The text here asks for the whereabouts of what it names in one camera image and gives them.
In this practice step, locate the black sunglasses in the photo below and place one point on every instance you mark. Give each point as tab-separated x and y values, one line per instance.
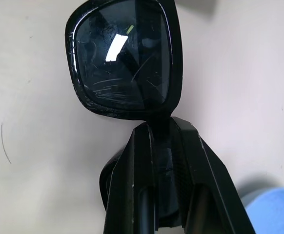
122	61

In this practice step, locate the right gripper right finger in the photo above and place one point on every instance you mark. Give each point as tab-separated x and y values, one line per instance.
205	185

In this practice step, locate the light blue plate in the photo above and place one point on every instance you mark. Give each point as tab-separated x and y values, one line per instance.
276	212

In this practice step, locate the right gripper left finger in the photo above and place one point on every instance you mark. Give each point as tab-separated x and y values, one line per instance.
129	182

